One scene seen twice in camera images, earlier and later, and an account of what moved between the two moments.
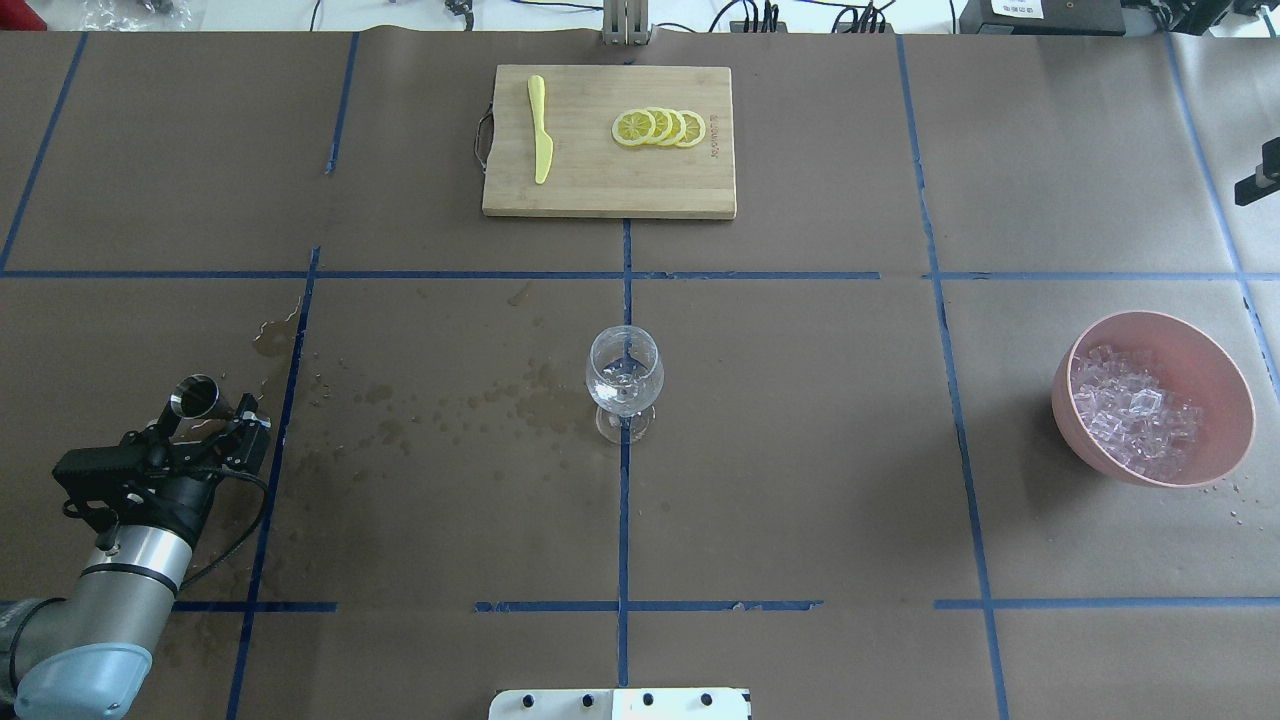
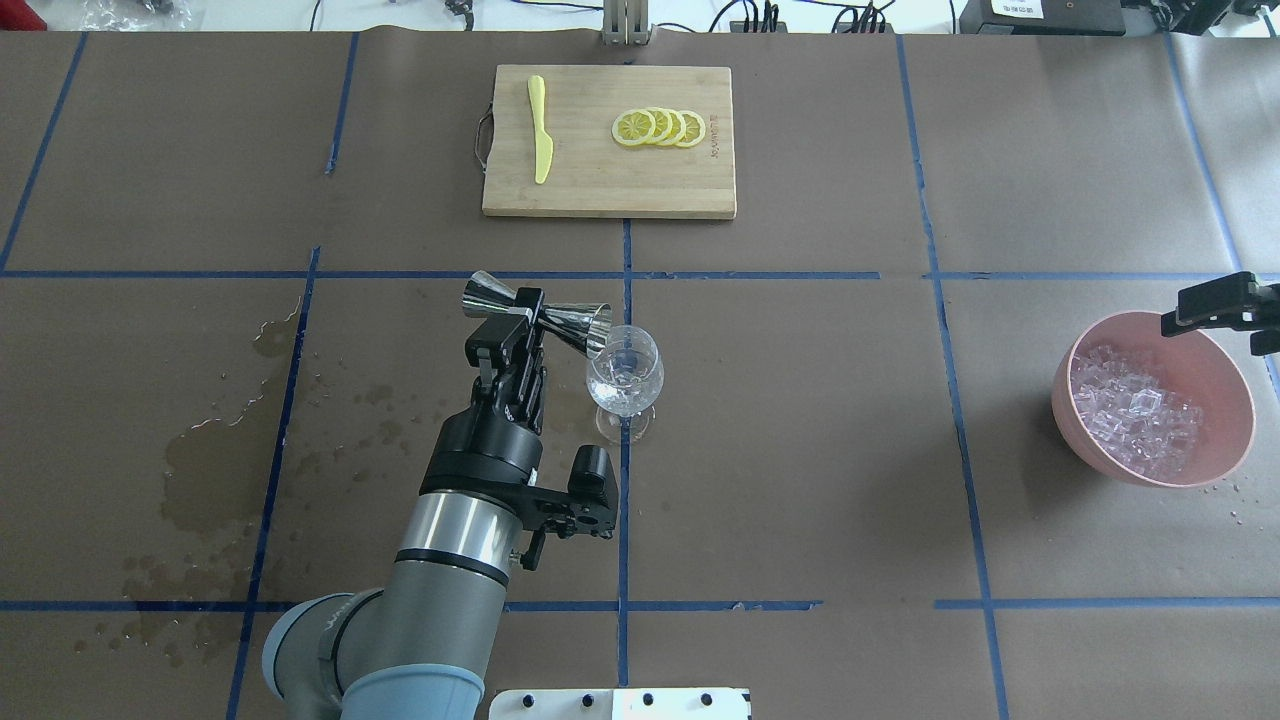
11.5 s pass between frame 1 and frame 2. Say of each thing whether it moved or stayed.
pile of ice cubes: stayed
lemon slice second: stayed
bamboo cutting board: stayed
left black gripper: moved
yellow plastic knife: stayed
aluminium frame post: stayed
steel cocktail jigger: moved
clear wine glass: stayed
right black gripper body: moved
